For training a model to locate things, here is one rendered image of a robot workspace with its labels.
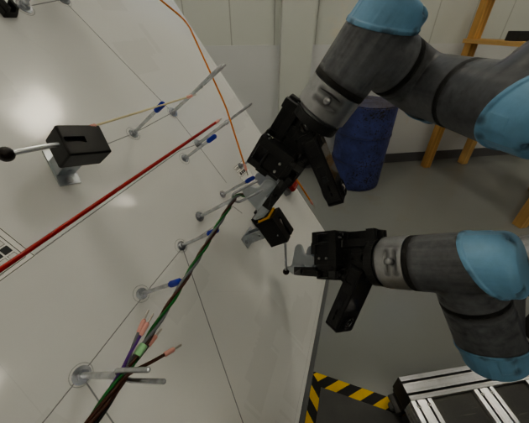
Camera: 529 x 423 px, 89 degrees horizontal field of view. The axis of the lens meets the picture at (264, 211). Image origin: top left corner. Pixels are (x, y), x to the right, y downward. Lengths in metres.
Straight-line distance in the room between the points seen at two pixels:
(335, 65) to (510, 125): 0.18
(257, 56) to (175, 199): 2.57
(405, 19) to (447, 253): 0.26
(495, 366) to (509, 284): 0.13
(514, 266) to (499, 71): 0.19
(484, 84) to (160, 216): 0.42
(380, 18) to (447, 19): 3.33
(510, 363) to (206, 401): 0.38
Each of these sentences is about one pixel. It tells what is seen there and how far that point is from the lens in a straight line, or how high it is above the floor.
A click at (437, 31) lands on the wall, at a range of 3.65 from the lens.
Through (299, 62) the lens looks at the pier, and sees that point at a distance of 2.96.
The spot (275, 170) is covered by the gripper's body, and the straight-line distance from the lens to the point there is 0.42.
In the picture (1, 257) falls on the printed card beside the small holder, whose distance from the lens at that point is 0.36.
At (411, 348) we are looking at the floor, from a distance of 1.84.
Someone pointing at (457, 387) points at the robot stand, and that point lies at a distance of 1.55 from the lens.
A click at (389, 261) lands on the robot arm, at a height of 1.21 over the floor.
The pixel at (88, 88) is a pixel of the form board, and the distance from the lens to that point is 0.50.
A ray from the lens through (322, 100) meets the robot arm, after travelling 0.38.
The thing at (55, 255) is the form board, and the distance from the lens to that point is 0.37.
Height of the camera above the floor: 1.46
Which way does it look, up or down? 35 degrees down
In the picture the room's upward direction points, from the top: straight up
